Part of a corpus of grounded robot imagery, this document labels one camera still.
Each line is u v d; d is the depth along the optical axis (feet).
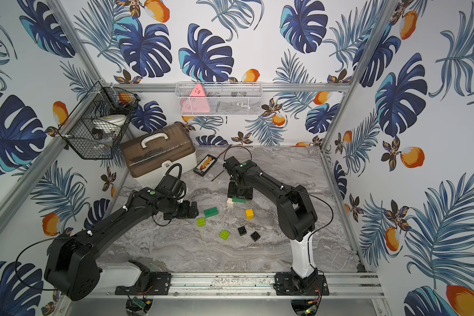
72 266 1.32
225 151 3.95
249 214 2.96
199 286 2.50
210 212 3.03
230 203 3.06
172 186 2.19
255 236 2.77
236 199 2.87
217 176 3.51
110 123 2.62
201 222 2.96
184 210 2.43
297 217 1.67
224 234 2.81
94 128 2.81
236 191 2.66
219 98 3.29
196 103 2.94
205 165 3.60
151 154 3.08
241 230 2.82
